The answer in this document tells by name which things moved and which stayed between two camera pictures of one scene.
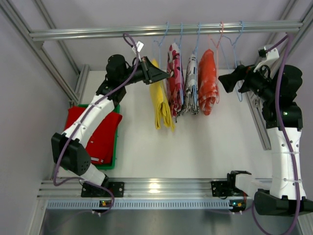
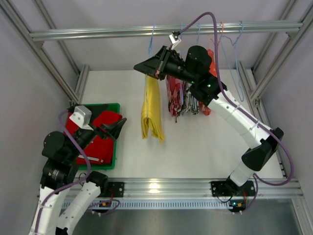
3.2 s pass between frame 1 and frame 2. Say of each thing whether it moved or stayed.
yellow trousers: moved
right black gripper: moved
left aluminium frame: stayed
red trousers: stayed
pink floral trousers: stayed
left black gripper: moved
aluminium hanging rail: stayed
